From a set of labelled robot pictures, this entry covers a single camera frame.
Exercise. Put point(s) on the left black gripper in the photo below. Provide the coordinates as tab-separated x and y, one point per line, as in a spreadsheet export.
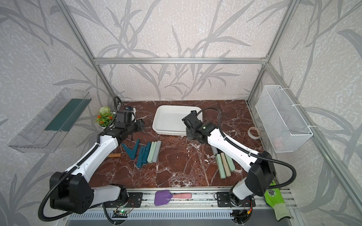
141	124

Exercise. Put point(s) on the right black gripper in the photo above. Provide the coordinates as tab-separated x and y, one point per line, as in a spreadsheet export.
188	135

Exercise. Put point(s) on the grey black pliers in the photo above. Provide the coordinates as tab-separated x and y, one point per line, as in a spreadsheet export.
214	150

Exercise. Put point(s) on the white rectangular storage tray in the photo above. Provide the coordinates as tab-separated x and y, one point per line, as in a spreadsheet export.
168	119

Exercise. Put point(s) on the mint green pliers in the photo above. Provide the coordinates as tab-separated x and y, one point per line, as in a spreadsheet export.
220	167

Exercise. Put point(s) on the beige pliers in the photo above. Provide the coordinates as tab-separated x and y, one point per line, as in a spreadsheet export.
225	165

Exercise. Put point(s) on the pale green pliers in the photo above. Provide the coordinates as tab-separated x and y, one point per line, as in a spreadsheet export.
230	163

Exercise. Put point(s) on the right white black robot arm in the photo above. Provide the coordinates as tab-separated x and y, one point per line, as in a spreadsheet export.
259	166

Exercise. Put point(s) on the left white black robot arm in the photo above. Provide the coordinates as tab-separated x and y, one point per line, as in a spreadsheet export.
70	191

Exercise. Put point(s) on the open dark teal pliers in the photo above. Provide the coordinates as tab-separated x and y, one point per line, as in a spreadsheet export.
131	152

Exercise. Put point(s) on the light green folded pliers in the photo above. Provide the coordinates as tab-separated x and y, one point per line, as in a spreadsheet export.
151	152

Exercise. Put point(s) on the dark teal folded pliers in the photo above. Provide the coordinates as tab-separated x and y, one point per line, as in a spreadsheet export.
139	163

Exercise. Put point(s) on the potted artificial flower plant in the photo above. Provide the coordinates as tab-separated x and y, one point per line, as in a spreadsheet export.
105	117

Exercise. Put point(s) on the small brown wooden block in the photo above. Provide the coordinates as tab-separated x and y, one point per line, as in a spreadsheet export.
114	155

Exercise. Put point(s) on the clear tape roll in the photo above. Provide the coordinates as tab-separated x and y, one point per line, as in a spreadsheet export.
254	133

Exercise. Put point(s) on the purple pink spatula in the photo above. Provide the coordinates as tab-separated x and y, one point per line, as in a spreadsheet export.
163	197

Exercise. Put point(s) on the green white work glove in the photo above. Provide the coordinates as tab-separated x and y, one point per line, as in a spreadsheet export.
274	199

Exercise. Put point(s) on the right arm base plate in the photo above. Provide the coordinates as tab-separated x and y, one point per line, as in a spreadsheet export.
227	199

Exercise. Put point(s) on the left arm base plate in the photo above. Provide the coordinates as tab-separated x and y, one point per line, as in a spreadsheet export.
133	201

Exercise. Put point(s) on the clear plastic wall shelf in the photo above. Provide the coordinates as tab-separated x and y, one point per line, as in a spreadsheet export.
48	129

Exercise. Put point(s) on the white wire mesh basket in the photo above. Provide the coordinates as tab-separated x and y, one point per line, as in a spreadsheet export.
287	130

